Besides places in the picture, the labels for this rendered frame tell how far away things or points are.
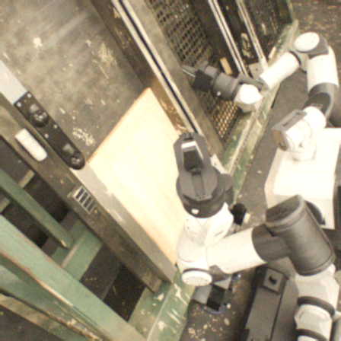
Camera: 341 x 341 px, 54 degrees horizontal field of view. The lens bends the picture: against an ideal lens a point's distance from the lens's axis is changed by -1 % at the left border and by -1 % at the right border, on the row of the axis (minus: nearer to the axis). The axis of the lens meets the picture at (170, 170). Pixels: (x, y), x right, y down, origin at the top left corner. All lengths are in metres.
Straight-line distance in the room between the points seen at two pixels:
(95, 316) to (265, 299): 1.19
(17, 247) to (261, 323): 1.40
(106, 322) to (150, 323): 0.20
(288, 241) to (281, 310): 1.22
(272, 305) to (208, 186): 1.49
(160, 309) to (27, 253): 0.50
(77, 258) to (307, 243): 0.59
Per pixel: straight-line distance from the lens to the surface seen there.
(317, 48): 1.26
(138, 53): 1.09
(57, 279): 0.86
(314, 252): 0.81
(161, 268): 1.12
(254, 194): 2.51
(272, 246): 0.81
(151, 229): 1.10
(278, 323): 1.97
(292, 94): 3.41
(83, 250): 1.00
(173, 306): 1.18
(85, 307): 0.93
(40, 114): 0.71
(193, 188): 0.53
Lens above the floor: 2.00
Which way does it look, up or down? 51 degrees down
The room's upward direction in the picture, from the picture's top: straight up
